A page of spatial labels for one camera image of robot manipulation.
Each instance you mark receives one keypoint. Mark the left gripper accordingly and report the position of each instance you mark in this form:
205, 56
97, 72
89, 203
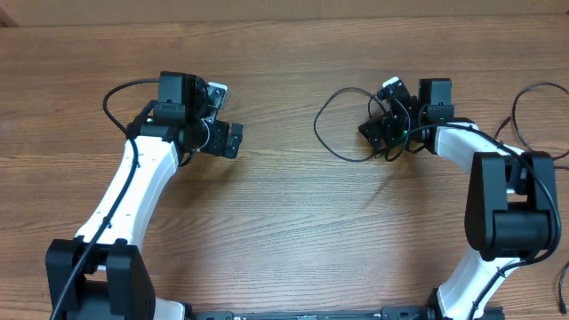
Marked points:
222, 138

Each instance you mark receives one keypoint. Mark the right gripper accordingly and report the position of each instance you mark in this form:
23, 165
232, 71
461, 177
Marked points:
373, 132

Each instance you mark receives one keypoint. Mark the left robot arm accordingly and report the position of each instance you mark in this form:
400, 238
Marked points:
100, 274

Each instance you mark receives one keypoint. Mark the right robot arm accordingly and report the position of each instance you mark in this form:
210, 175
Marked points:
511, 217

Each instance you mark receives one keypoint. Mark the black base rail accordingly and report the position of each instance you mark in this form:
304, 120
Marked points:
306, 314

